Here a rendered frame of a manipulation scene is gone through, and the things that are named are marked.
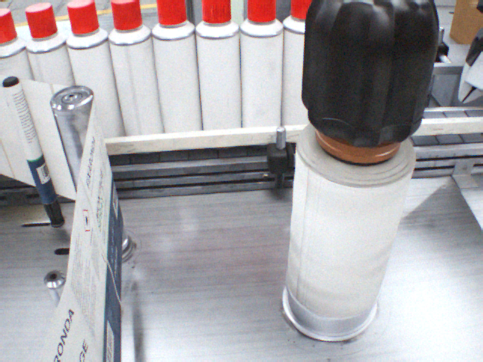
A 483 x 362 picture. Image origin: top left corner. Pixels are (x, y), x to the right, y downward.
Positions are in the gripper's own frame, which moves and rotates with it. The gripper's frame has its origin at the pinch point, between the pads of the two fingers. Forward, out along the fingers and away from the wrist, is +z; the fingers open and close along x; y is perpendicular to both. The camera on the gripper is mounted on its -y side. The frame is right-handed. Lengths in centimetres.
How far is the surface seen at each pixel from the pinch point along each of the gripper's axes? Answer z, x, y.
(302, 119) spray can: 13.5, -20.3, 3.0
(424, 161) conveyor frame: 10.1, -2.4, 5.9
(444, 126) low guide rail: 4.6, -2.9, 4.8
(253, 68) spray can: 9.9, -29.6, 3.2
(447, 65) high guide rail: -1.3, -3.3, -2.7
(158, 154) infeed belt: 26.4, -34.6, 3.3
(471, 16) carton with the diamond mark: -8.1, 16.4, -32.2
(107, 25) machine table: 39, -47, -58
